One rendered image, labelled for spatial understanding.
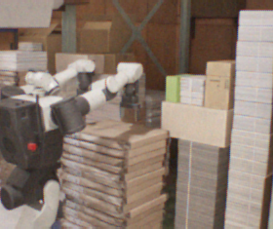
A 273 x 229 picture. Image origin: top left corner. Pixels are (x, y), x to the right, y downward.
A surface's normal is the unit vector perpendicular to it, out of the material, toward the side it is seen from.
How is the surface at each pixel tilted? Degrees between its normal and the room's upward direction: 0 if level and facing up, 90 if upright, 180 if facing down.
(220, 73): 89
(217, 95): 90
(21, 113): 90
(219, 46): 90
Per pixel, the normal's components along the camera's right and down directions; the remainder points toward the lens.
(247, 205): -0.63, 0.13
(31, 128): 0.78, 0.13
